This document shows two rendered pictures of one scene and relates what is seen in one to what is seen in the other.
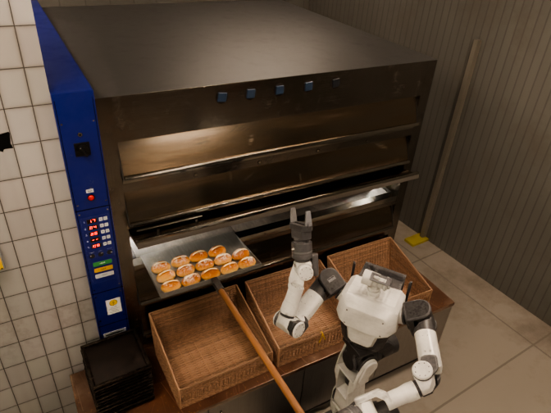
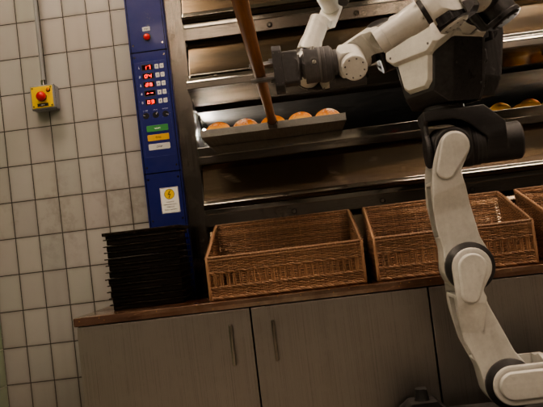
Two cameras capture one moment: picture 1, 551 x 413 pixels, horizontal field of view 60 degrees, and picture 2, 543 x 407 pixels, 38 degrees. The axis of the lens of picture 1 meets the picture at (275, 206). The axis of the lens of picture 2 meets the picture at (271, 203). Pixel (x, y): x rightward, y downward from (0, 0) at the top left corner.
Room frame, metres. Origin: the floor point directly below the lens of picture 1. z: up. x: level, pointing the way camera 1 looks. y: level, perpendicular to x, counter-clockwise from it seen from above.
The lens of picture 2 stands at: (-0.63, -1.29, 0.77)
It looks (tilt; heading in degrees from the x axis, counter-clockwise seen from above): 3 degrees up; 34
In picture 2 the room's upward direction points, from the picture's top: 7 degrees counter-clockwise
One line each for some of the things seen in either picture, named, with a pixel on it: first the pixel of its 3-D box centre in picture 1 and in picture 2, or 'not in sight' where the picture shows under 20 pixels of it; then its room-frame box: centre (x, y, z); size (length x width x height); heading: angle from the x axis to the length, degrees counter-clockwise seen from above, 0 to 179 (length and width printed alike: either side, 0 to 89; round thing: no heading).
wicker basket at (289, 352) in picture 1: (300, 309); (442, 232); (2.14, -0.20, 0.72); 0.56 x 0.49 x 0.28; 120
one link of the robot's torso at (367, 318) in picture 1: (371, 307); (445, 50); (1.62, -0.48, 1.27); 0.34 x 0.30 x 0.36; 65
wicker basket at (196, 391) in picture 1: (210, 341); (284, 251); (1.83, 0.31, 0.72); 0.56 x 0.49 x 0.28; 122
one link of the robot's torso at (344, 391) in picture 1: (353, 380); (456, 211); (1.59, -0.47, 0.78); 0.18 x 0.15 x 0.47; 31
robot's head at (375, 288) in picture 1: (374, 282); not in sight; (1.57, -0.45, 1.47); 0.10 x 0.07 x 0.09; 65
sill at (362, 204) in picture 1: (280, 226); (414, 126); (2.38, -0.04, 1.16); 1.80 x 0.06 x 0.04; 121
